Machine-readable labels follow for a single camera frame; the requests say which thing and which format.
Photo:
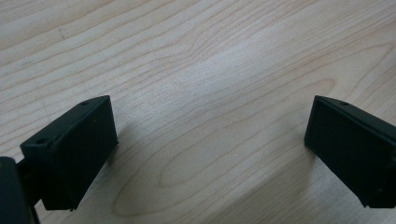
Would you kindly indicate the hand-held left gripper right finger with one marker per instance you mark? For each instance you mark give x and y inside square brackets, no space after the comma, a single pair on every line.
[351,149]

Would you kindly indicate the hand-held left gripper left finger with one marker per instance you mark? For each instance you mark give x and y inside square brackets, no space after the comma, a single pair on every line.
[74,149]

